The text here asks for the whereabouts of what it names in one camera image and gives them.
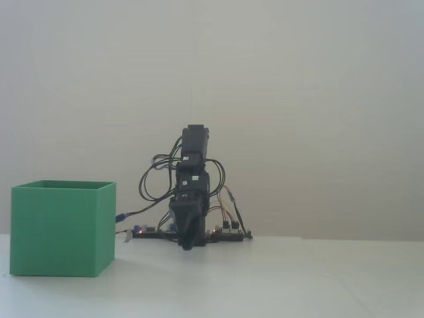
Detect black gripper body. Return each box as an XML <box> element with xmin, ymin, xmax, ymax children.
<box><xmin>168</xmin><ymin>172</ymin><xmax>211</xmax><ymax>215</ymax></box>

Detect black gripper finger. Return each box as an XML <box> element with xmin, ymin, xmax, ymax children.
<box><xmin>185</xmin><ymin>211</ymin><xmax>202</xmax><ymax>252</ymax></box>
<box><xmin>170</xmin><ymin>211</ymin><xmax>188</xmax><ymax>252</ymax></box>

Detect green plastic bin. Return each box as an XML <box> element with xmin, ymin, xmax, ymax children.
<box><xmin>9</xmin><ymin>180</ymin><xmax>117</xmax><ymax>278</ymax></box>

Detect controller board with blue parts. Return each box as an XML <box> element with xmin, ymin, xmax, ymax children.
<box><xmin>132</xmin><ymin>224</ymin><xmax>178</xmax><ymax>240</ymax></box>

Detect controller board with jumper pins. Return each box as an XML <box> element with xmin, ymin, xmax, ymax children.
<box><xmin>207</xmin><ymin>223</ymin><xmax>254</xmax><ymax>242</ymax></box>

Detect coloured jumper wires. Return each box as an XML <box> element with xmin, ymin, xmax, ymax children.
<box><xmin>211</xmin><ymin>185</ymin><xmax>239</xmax><ymax>230</ymax></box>

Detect black servo cable loop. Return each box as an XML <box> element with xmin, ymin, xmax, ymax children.
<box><xmin>138</xmin><ymin>162</ymin><xmax>178</xmax><ymax>203</ymax></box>
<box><xmin>205</xmin><ymin>158</ymin><xmax>227</xmax><ymax>197</ymax></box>

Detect black cable with blue tip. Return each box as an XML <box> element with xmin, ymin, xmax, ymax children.
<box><xmin>227</xmin><ymin>188</ymin><xmax>252</xmax><ymax>238</ymax></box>

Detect black cable with white connector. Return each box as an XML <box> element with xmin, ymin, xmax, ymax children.
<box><xmin>149</xmin><ymin>138</ymin><xmax>184</xmax><ymax>170</ymax></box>

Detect black cable with blue plug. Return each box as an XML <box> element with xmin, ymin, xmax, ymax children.
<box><xmin>114</xmin><ymin>198</ymin><xmax>173</xmax><ymax>223</ymax></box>

